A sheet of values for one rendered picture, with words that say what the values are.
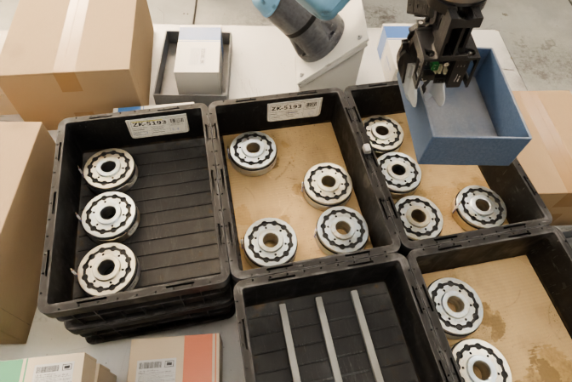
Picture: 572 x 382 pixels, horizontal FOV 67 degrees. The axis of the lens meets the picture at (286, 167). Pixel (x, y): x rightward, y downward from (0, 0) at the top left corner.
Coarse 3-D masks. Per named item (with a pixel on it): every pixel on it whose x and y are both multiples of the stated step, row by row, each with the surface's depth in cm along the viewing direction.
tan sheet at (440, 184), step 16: (416, 160) 98; (432, 176) 96; (448, 176) 96; (464, 176) 96; (480, 176) 97; (416, 192) 93; (432, 192) 94; (448, 192) 94; (448, 208) 91; (448, 224) 89
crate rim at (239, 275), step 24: (264, 96) 94; (288, 96) 94; (312, 96) 95; (216, 120) 89; (216, 144) 86; (360, 144) 87; (216, 168) 82; (384, 216) 78; (288, 264) 72; (312, 264) 72
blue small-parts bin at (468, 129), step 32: (480, 64) 77; (448, 96) 76; (480, 96) 76; (512, 96) 68; (416, 128) 68; (448, 128) 72; (480, 128) 72; (512, 128) 67; (448, 160) 67; (480, 160) 67; (512, 160) 67
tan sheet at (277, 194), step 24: (288, 144) 99; (312, 144) 99; (336, 144) 100; (288, 168) 95; (240, 192) 91; (264, 192) 92; (288, 192) 92; (240, 216) 88; (264, 216) 88; (288, 216) 89; (312, 216) 89; (240, 240) 85; (312, 240) 86
